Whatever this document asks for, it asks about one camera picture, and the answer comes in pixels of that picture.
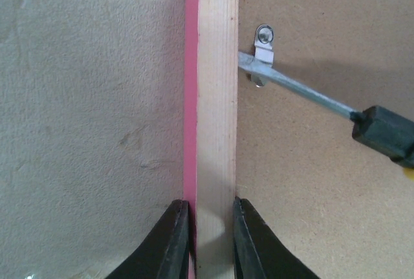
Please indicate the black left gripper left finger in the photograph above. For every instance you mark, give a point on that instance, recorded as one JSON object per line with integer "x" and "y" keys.
{"x": 164, "y": 253}

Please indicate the pink picture frame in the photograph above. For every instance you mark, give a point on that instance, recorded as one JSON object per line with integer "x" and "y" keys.
{"x": 344, "y": 210}

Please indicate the yellow screwdriver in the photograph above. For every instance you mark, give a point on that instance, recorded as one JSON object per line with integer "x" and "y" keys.
{"x": 376, "y": 127}

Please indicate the silver frame retaining clip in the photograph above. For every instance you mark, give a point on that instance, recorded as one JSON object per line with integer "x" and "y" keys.
{"x": 263, "y": 44}

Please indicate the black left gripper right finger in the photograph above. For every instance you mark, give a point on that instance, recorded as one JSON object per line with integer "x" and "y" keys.
{"x": 258, "y": 253}

